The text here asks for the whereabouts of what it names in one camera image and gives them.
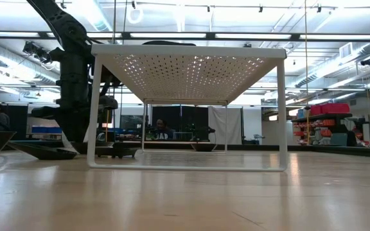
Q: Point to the black ceiling fixture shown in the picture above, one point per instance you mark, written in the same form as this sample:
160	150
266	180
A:
368	61

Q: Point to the shelf with red bins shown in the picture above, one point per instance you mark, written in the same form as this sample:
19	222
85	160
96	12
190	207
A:
329	108

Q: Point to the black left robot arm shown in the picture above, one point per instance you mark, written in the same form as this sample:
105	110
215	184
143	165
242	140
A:
72	80

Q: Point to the black teardrop mini plate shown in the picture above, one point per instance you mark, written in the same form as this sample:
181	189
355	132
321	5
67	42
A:
37	154

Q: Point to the black small square mini plate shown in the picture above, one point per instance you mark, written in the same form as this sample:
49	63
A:
117	152

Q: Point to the black leaf-shaped mini plate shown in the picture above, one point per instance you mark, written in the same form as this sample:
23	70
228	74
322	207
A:
82	149
204	147
169	43

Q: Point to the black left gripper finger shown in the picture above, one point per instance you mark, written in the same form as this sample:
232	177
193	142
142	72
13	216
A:
80	128
65	128

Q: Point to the blue bins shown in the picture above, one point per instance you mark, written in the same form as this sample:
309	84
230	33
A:
43	130

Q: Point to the white cloth sheet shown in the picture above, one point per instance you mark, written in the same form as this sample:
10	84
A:
225	125

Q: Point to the white perforated shelf rack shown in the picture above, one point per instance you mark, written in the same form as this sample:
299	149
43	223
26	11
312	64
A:
188	51

